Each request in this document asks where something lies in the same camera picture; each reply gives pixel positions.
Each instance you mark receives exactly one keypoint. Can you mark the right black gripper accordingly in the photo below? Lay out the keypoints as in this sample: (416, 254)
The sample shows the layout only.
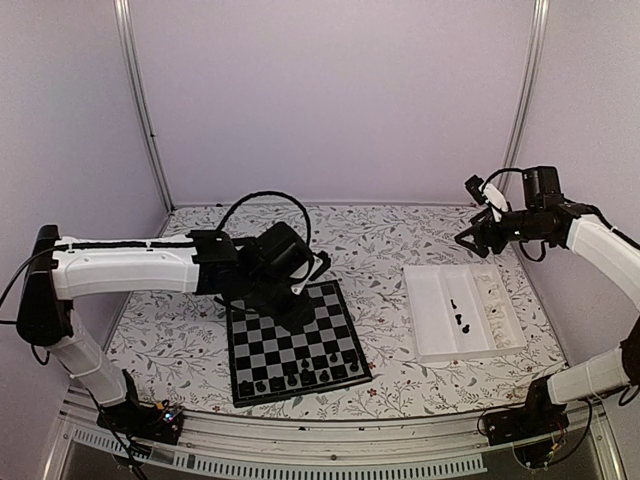
(480, 231)

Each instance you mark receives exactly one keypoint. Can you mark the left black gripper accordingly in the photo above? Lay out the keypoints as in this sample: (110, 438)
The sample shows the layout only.
(294, 319)

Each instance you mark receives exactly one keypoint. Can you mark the black and white chessboard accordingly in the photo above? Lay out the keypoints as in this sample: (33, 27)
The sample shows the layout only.
(260, 350)

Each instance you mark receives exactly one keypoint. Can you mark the white plastic compartment tray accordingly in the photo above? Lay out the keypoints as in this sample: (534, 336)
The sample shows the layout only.
(483, 302)

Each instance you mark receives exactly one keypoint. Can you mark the black chess bishop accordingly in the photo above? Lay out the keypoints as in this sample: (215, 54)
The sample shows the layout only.
(276, 384)

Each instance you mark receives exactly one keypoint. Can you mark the black chess rook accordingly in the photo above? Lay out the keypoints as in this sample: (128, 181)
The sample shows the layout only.
(245, 387)

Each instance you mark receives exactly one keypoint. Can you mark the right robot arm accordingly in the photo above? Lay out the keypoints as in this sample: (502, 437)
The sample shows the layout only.
(581, 229)

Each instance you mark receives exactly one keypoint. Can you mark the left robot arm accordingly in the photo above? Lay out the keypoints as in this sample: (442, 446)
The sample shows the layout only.
(266, 273)

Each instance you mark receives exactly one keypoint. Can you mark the floral patterned table mat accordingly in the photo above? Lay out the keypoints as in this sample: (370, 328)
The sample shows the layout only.
(175, 346)

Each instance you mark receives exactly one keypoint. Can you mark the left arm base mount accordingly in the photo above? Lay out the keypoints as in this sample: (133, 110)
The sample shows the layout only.
(162, 423)

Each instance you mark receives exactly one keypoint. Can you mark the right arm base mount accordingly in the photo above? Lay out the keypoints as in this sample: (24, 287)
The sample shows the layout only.
(537, 435)

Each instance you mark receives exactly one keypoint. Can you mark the aluminium front rail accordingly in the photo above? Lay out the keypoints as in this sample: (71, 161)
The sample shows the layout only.
(446, 441)

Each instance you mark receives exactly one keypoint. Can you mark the right aluminium frame post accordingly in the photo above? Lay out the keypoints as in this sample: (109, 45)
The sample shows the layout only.
(533, 60)

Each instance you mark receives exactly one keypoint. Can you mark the aluminium frame post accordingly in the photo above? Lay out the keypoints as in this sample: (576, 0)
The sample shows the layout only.
(533, 60)
(125, 28)

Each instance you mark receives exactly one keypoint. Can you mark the left aluminium frame post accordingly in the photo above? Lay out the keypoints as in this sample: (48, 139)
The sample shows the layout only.
(125, 28)

